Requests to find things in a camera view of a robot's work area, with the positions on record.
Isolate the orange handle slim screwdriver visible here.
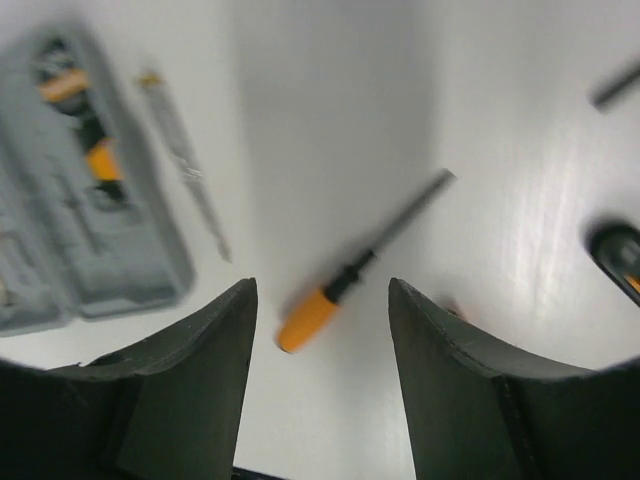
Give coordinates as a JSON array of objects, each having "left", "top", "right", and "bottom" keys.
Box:
[{"left": 440, "top": 297, "right": 467, "bottom": 321}]

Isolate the grey plastic tool case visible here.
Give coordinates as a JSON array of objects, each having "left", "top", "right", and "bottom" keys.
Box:
[{"left": 1, "top": 23, "right": 195, "bottom": 337}]

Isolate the orange tape measure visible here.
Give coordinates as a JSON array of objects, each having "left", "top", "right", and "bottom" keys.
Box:
[{"left": 590, "top": 59, "right": 639, "bottom": 112}]

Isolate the orange black utility knife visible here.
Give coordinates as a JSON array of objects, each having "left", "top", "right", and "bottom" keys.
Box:
[{"left": 584, "top": 217, "right": 639, "bottom": 306}]

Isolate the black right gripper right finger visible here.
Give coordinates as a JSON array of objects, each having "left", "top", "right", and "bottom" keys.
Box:
[{"left": 388, "top": 279, "right": 639, "bottom": 479}]

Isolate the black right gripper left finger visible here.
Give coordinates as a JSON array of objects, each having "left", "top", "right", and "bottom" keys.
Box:
[{"left": 1, "top": 279, "right": 258, "bottom": 479}]

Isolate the orange hex key holder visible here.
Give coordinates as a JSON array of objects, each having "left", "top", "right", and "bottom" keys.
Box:
[{"left": 74, "top": 123, "right": 127, "bottom": 205}]

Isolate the orange handle thick screwdriver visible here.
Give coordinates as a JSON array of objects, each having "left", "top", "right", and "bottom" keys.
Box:
[{"left": 276, "top": 169, "right": 456, "bottom": 354}]

